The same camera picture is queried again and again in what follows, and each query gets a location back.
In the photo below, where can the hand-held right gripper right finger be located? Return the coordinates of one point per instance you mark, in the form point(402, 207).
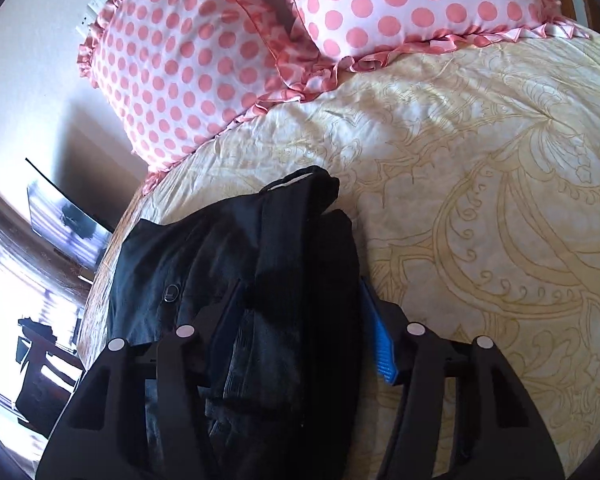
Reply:
point(382, 347)

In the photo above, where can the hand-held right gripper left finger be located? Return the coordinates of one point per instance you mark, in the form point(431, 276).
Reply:
point(225, 322)

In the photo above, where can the black pants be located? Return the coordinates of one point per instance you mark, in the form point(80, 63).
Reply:
point(290, 260)

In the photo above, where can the cream floral bedspread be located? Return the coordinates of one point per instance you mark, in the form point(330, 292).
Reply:
point(480, 210)

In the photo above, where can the flat screen television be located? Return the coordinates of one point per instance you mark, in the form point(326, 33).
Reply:
point(75, 225)

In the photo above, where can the dark wooden chair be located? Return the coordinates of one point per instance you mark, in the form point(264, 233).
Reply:
point(45, 380)

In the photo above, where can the large pink polka-dot pillow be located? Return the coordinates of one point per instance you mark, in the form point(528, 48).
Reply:
point(180, 60)

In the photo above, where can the white wall socket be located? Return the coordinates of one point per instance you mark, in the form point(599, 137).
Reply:
point(97, 5)

